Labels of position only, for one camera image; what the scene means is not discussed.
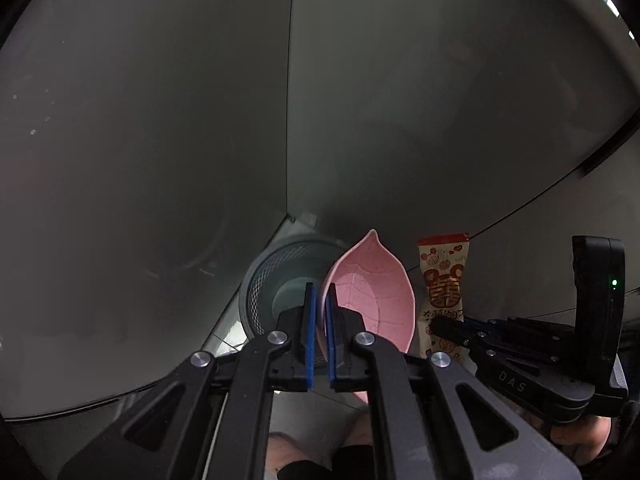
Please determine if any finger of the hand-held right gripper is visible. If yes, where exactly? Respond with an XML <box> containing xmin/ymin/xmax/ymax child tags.
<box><xmin>431</xmin><ymin>314</ymin><xmax>496</xmax><ymax>361</ymax></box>
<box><xmin>465</xmin><ymin>317</ymin><xmax>576</xmax><ymax>355</ymax></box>

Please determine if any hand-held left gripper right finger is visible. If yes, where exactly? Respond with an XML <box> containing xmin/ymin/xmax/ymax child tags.
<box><xmin>324</xmin><ymin>292</ymin><xmax>583</xmax><ymax>480</ymax></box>

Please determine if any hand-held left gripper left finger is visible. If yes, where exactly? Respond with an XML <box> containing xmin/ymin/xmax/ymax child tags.
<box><xmin>57</xmin><ymin>282</ymin><xmax>321</xmax><ymax>480</ymax></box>

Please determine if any red and white snack wrapper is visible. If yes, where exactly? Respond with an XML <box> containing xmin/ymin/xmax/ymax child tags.
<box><xmin>417</xmin><ymin>232</ymin><xmax>471</xmax><ymax>366</ymax></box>

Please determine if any pink leaf-shaped dish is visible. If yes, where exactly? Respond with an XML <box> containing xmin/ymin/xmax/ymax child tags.
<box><xmin>320</xmin><ymin>229</ymin><xmax>417</xmax><ymax>403</ymax></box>

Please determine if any grey mesh waste bin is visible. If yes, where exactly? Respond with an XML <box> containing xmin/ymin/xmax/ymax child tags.
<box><xmin>239</xmin><ymin>234</ymin><xmax>351</xmax><ymax>348</ymax></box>

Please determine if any person's right hand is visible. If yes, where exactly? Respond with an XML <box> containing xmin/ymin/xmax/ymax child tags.
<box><xmin>552</xmin><ymin>412</ymin><xmax>613</xmax><ymax>466</ymax></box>

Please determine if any person's leg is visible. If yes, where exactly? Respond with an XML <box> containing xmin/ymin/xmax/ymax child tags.
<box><xmin>267</xmin><ymin>407</ymin><xmax>376</xmax><ymax>480</ymax></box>

